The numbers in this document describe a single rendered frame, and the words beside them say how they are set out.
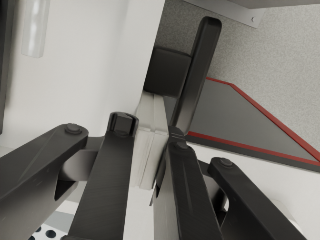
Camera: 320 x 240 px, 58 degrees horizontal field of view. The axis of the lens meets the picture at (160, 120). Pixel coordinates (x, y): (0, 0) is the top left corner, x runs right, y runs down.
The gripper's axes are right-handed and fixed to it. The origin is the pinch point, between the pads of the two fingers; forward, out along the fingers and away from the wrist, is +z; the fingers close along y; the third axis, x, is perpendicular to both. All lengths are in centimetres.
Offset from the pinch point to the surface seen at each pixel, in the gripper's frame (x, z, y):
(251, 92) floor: -11, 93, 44
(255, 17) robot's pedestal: 15, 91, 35
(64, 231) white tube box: -20.2, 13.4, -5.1
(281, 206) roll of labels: -11.9, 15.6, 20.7
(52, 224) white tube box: -19.7, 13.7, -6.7
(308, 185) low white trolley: -8.9, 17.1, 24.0
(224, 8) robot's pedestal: 15, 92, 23
